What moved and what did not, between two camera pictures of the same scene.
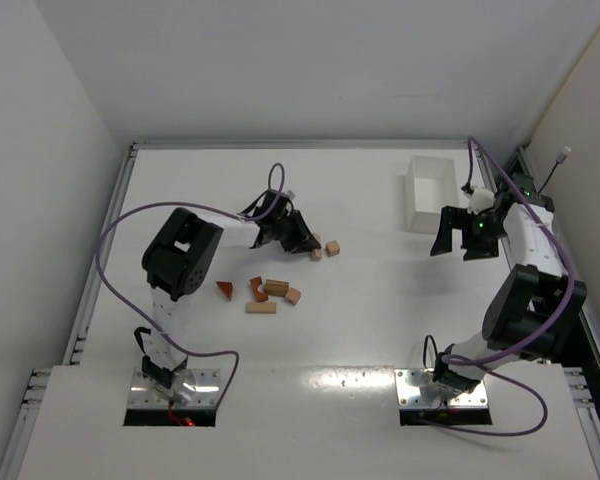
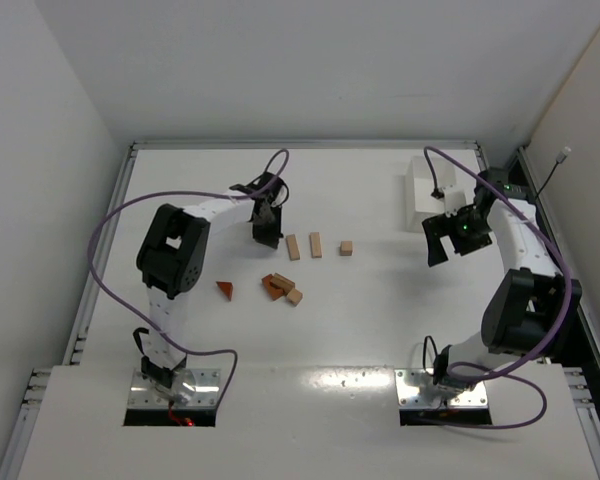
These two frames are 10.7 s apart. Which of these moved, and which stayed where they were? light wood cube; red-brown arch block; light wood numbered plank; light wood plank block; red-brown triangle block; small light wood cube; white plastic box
Moved: light wood numbered plank; light wood plank block; red-brown arch block; light wood cube
Stayed: white plastic box; small light wood cube; red-brown triangle block
